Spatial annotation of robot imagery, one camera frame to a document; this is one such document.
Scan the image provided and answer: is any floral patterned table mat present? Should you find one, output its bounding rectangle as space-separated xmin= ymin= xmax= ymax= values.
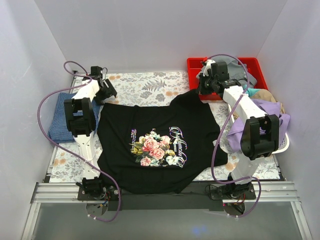
xmin=47 ymin=71 xmax=281 ymax=183

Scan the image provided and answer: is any blue checkered folded shirt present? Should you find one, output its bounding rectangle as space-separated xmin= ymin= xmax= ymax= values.
xmin=47 ymin=92 xmax=103 ymax=144

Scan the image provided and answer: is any beige garment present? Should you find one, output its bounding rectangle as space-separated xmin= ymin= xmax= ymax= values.
xmin=250 ymin=89 xmax=286 ymax=114

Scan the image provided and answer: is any teal garment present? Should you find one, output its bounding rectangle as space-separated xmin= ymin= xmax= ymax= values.
xmin=243 ymin=84 xmax=260 ymax=98

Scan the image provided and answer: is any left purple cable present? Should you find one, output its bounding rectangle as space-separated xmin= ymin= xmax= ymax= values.
xmin=36 ymin=60 xmax=122 ymax=223

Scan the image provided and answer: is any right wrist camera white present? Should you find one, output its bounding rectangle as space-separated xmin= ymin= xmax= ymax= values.
xmin=201 ymin=59 xmax=216 ymax=77

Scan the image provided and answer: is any white plastic laundry basket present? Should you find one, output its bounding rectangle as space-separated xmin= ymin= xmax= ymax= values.
xmin=226 ymin=88 xmax=291 ymax=152

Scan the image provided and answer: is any purple cable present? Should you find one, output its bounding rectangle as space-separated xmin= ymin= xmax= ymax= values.
xmin=202 ymin=54 xmax=262 ymax=219
xmin=36 ymin=60 xmax=122 ymax=223

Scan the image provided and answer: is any red plastic bin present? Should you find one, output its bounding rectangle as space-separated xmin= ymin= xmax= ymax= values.
xmin=186 ymin=57 xmax=268 ymax=101

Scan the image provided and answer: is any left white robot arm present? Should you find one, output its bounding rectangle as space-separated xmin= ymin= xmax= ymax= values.
xmin=64 ymin=66 xmax=117 ymax=200

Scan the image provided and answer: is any lilac purple shirt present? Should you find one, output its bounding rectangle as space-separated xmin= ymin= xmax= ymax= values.
xmin=226 ymin=99 xmax=291 ymax=153

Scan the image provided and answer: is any aluminium frame rail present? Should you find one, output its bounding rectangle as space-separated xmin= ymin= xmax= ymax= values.
xmin=21 ymin=181 xmax=312 ymax=240

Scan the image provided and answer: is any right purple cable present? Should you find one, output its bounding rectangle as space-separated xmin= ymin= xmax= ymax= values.
xmin=202 ymin=54 xmax=262 ymax=219

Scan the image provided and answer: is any black floral print t-shirt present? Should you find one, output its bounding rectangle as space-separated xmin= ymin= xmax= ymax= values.
xmin=97 ymin=90 xmax=228 ymax=194

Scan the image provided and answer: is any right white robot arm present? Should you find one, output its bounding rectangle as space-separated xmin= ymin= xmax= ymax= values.
xmin=196 ymin=59 xmax=280 ymax=199

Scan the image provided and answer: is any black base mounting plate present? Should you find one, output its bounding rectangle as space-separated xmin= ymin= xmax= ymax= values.
xmin=76 ymin=182 xmax=256 ymax=217

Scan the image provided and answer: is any grey shirt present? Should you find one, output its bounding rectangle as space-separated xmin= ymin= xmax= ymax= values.
xmin=211 ymin=55 xmax=248 ymax=88

